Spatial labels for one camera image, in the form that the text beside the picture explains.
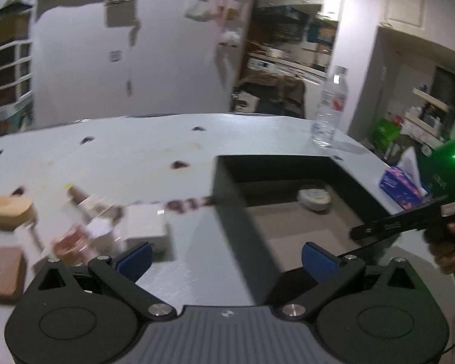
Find white power adapter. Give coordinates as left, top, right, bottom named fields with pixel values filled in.
left=121, top=204, right=170, bottom=253

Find pink scissors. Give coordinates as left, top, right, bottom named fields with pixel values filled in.
left=50, top=204, right=126, bottom=264

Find gel polish bottle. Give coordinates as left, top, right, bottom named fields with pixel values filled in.
left=67, top=185, right=114, bottom=220

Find round cream tin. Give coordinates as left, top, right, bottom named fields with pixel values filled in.
left=297, top=188, right=332, bottom=212

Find black storage box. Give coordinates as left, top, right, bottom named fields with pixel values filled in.
left=212, top=154, right=391, bottom=305

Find oval wooden block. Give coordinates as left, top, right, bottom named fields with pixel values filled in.
left=0, top=195, right=38, bottom=231

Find dark gloved hand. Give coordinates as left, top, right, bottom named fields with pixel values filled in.
left=423, top=222, right=455, bottom=275

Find purple tissue box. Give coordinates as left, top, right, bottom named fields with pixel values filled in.
left=379, top=147, right=430, bottom=211

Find clear water bottle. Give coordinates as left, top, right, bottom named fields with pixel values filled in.
left=312, top=66, right=349, bottom=147

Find black drawer cabinet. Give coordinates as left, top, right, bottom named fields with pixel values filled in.
left=0, top=39, right=32, bottom=108

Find white plush on wall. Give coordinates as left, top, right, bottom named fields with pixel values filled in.
left=218, top=30, right=241, bottom=48

